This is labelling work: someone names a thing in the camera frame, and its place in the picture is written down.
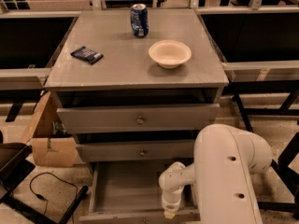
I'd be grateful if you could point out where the left grey desk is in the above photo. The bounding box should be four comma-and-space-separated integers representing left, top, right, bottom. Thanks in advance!
0, 12, 78, 122

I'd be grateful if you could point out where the white paper bowl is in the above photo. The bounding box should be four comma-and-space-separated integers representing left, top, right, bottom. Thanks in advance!
149, 40, 192, 69

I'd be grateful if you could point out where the black chair left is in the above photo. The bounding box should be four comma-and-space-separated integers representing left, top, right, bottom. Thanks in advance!
0, 142, 88, 224

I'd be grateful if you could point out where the grey top drawer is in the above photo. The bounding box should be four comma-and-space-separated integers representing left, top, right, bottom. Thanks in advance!
57, 104, 220, 134

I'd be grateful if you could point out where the grey middle drawer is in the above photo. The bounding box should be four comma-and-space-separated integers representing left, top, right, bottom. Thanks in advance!
76, 139, 194, 162

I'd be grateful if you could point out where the black cable on floor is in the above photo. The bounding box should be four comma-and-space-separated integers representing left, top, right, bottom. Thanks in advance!
28, 171, 79, 224

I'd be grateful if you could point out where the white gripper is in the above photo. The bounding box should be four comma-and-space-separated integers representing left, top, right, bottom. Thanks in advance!
158, 161, 195, 219

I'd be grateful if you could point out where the grey drawer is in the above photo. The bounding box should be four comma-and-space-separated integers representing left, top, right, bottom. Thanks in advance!
57, 104, 220, 134
79, 160, 200, 224
76, 139, 194, 162

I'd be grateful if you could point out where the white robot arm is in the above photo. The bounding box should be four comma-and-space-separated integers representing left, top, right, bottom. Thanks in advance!
159, 124, 272, 224

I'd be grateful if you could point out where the grey bottom drawer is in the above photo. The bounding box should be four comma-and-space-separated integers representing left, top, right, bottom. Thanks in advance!
79, 160, 200, 224

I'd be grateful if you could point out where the right grey desk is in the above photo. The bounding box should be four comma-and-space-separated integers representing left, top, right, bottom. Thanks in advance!
195, 7, 299, 131

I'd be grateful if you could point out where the cardboard box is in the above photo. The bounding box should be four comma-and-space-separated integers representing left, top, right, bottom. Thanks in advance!
21, 92, 78, 167

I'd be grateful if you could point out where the black chair base right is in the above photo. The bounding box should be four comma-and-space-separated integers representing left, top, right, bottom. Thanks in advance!
256, 131, 299, 220

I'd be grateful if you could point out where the blue soda can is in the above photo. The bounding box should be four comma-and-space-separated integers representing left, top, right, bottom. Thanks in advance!
130, 4, 149, 37

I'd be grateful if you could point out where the grey desk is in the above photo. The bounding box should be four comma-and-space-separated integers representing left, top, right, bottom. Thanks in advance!
195, 7, 299, 131
0, 12, 78, 122

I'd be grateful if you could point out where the grey drawer cabinet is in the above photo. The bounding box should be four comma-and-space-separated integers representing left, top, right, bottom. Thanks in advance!
44, 8, 230, 185

